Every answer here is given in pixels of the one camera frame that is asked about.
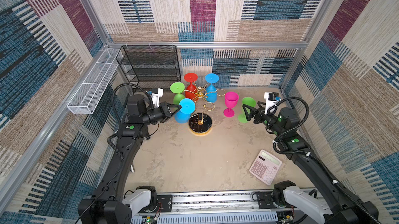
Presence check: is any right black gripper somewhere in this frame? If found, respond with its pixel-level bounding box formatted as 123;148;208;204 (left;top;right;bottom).
242;100;284;137

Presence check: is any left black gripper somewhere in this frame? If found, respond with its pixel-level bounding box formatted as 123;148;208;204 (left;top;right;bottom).
141;103;180;127

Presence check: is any green plastic wine glass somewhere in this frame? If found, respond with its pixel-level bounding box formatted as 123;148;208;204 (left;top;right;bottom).
238;97;256;123
170;82;186;104

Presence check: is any blue plastic wine glass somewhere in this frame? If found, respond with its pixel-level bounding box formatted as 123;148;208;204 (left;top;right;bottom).
205;73;219;103
175;98;196;124

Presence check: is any magenta plastic wine glass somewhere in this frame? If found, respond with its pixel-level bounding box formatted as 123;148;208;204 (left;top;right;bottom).
223;92;239;118

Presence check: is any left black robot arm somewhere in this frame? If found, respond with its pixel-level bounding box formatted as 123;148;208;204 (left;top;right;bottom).
78;85;182;224

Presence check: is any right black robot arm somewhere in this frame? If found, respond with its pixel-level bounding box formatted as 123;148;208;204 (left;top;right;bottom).
243;97;380;224

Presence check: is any red plastic wine glass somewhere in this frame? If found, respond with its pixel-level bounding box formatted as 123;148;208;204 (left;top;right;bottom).
184;73;198;102

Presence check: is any black mesh shelf rack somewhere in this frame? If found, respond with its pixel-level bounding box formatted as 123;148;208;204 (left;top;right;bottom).
116;45;181;92

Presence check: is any pink calculator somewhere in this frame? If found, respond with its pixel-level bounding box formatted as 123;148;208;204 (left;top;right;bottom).
249;150;282;186

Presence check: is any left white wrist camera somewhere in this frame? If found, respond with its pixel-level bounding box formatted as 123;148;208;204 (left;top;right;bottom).
148;88;164;108

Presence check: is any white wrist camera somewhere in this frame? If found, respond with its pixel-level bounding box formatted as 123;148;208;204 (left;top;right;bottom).
148;88;164;108
264;92;281;114

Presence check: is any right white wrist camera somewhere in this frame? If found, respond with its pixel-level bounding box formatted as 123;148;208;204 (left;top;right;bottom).
264;92;281;114

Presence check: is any gold wire wine glass rack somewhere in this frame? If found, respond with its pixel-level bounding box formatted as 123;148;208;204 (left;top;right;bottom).
188;83;225;137

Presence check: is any white wire mesh basket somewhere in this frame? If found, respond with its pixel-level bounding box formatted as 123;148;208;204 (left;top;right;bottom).
67;48;119;114

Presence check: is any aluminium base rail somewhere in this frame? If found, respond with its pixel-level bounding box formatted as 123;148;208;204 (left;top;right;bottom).
77;189;356;224

